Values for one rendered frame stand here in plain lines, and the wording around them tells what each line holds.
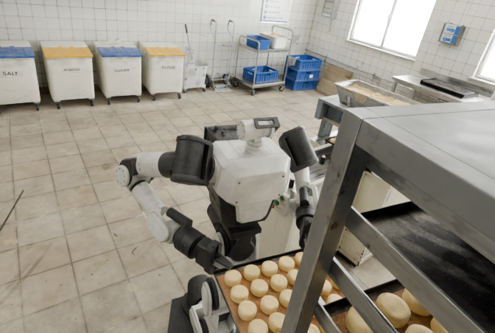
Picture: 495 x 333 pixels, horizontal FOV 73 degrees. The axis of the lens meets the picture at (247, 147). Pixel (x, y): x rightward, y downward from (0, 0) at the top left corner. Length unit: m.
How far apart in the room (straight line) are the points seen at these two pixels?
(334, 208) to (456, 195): 0.15
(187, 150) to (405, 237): 0.73
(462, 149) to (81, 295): 2.38
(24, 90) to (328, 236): 4.70
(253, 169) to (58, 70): 4.04
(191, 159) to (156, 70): 4.17
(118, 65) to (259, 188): 4.07
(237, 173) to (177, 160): 0.19
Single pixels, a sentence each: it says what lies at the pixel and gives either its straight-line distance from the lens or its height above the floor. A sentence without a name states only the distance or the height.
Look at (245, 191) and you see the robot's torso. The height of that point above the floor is 1.31.
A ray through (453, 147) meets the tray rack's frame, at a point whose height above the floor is 1.82.
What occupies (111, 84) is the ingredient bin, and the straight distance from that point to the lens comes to 5.06.
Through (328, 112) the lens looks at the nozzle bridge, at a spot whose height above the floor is 1.07.
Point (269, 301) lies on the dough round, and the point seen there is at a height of 1.15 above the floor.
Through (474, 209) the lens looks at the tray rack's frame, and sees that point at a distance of 0.31.
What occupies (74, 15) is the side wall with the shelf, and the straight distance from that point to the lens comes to 5.43.
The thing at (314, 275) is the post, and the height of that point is 1.58.
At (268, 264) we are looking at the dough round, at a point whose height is 1.14.
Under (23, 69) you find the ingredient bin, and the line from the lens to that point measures 4.87.
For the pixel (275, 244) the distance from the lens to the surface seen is 2.20.
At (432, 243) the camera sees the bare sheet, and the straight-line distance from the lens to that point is 0.49.
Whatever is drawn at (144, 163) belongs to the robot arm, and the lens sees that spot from 1.18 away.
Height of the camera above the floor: 1.94
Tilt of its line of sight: 28 degrees down
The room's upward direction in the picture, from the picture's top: 8 degrees clockwise
